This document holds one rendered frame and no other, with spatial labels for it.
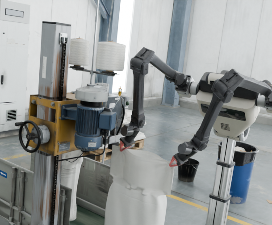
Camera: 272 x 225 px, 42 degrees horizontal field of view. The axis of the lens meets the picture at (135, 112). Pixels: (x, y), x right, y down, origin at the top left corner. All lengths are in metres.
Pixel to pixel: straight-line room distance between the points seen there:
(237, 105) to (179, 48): 8.64
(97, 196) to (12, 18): 3.74
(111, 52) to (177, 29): 8.97
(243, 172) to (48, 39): 2.92
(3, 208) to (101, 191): 0.76
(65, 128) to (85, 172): 0.98
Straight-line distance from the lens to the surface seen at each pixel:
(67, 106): 2.01
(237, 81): 1.74
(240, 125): 2.35
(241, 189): 4.35
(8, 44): 5.92
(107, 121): 1.90
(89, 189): 2.99
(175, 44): 10.88
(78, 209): 2.89
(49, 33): 2.01
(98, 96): 1.87
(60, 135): 2.03
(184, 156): 2.03
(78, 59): 2.16
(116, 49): 1.98
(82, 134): 1.94
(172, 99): 10.91
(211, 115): 1.84
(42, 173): 2.14
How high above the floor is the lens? 1.67
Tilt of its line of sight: 10 degrees down
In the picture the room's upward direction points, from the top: 6 degrees clockwise
